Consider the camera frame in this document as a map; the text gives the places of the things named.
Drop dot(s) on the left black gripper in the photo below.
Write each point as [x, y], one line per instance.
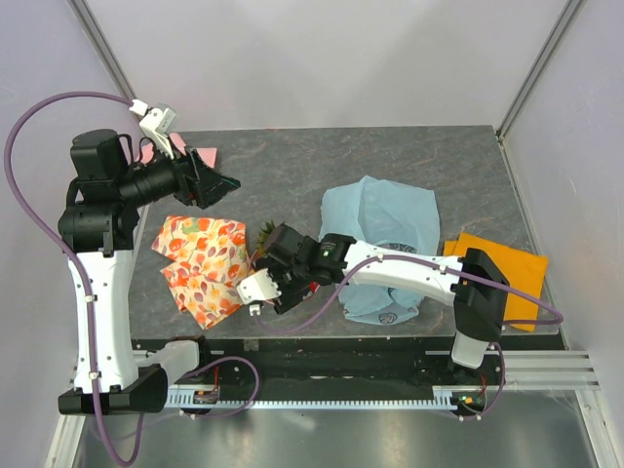
[212, 185]

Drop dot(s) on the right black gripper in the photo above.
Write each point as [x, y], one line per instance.
[290, 297]

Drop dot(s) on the fake pineapple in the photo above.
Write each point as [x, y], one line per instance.
[267, 236]

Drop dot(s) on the light blue plastic bag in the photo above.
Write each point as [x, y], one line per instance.
[391, 215]

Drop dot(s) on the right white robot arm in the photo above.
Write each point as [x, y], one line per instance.
[471, 284]

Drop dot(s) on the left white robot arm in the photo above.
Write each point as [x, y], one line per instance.
[98, 225]

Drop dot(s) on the pink cap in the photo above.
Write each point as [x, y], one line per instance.
[207, 155]

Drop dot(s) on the floral patterned cloth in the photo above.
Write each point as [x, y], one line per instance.
[208, 260]

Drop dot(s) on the orange folded cloth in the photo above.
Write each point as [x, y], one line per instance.
[525, 272]

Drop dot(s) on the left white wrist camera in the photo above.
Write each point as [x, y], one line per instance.
[155, 123]

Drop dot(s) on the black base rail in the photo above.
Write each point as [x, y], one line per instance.
[424, 361]

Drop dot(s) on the slotted cable duct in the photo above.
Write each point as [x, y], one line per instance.
[188, 398]

